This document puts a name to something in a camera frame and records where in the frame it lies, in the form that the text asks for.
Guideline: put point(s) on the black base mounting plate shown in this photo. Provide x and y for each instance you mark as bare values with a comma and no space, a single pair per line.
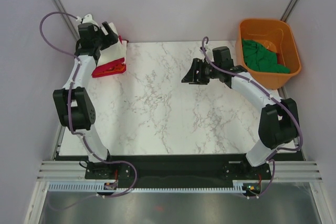
177,170

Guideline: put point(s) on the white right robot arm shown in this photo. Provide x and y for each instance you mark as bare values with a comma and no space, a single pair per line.
278,124

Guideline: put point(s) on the aluminium corner profile left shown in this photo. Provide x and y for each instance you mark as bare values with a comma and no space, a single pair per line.
57,3

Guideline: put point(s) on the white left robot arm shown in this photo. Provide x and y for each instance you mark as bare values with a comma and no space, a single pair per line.
73,104

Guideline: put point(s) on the orange plastic basket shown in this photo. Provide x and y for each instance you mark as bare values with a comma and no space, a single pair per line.
276,36

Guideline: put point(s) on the green t shirt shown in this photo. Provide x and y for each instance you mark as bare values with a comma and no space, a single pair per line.
259,58

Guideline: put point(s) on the folded orange red t shirt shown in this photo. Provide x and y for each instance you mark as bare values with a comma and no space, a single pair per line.
110,69

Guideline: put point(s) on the cream white t shirt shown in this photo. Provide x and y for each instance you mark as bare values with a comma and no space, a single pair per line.
114,49

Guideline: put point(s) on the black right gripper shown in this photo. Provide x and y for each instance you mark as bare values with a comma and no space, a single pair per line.
191,77

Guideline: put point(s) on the slotted white cable duct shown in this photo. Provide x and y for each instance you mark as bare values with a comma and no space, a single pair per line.
101,187

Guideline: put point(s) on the aluminium rail extrusion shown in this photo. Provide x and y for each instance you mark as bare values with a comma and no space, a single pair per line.
285,171

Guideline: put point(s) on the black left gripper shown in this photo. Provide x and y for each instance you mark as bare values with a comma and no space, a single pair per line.
109,39

